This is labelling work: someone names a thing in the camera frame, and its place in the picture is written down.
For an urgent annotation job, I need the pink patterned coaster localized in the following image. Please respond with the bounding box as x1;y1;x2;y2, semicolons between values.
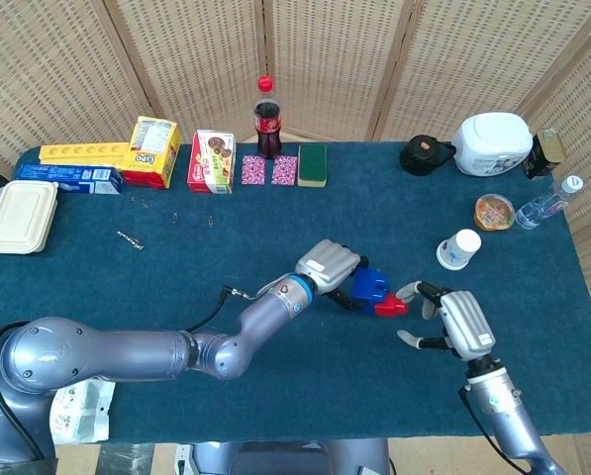
240;154;267;187
270;154;299;187

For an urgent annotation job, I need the blue white toothpaste box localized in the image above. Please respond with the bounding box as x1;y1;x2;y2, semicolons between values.
15;163;126;196

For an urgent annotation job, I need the beige lunch box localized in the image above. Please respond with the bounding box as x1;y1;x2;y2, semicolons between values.
0;180;60;255

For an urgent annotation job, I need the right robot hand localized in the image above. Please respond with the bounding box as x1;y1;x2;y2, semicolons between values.
395;279;497;361

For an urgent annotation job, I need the floral paper cup stack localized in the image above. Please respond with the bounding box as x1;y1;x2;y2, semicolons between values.
436;228;483;271

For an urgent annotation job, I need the black bottle lid with handle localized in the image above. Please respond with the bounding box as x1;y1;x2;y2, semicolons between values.
399;134;457;177

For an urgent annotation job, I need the green yellow sponge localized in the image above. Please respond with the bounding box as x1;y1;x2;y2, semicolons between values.
297;143;328;188

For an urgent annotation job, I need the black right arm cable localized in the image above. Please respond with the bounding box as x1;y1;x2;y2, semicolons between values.
457;387;529;474

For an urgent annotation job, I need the blue building block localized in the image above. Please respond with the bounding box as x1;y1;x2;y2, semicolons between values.
350;267;391;304

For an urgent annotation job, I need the clear water bottle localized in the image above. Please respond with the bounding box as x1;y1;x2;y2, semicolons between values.
515;174;585;231

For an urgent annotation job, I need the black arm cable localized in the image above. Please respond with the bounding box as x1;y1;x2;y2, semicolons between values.
457;387;529;474
184;285;256;333

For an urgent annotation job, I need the blue tablecloth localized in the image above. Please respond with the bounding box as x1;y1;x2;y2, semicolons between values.
0;141;591;444

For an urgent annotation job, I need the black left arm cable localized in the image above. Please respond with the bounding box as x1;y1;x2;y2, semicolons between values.
184;285;256;333

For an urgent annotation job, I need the woven folding screen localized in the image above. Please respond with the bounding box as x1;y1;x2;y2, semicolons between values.
0;0;591;475

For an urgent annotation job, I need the red building block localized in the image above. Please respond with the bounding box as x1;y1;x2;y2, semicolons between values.
373;291;411;319

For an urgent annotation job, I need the yellow egg tray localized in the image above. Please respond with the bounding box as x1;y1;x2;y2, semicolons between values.
38;142;133;165

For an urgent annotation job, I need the red biscuit box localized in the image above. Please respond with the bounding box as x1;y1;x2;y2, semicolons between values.
186;129;238;195

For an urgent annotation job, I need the white plastic container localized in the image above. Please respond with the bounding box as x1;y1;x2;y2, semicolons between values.
451;112;534;176

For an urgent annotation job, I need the grey robot torso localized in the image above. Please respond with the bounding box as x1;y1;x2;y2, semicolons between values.
175;437;393;475

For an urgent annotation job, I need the dark jar gold lid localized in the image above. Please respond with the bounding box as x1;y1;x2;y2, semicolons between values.
524;128;568;181

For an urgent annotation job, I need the orange jelly cup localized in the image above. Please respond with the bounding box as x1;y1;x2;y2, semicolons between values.
473;193;517;233

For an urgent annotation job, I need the yellow red snack package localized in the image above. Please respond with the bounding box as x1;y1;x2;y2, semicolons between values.
123;116;183;190

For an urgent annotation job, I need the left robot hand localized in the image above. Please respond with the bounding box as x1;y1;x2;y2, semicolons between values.
293;238;370;312

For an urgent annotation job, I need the cola bottle red cap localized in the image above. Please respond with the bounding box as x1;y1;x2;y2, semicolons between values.
252;74;283;160

